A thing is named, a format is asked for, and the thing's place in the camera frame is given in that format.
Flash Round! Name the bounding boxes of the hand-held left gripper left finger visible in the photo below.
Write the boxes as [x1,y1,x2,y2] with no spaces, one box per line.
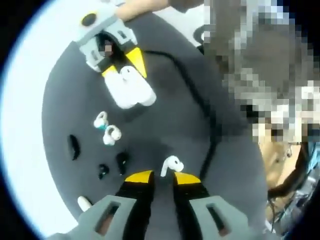
[49,169,156,240]

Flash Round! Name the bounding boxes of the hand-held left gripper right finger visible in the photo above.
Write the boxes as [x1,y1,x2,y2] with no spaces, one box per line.
[173,171,254,240]

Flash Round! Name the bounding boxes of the white oval earphone charging case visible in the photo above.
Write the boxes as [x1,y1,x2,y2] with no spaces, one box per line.
[77,195,92,214]

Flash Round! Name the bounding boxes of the white flip-lid earphone charging case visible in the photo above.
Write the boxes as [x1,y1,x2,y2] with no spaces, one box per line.
[103,65,157,110]

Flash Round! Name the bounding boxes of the black earphone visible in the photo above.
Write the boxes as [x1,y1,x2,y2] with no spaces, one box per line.
[115,152,129,176]
[98,163,110,180]

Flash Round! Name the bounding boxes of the black earphone charging case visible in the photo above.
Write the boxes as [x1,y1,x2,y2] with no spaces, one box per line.
[68,134,81,161]

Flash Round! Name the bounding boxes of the white stem earphone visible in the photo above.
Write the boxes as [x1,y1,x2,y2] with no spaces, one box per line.
[159,155,185,178]

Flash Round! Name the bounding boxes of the black cable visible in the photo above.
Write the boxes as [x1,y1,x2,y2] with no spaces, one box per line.
[144,49,219,181]

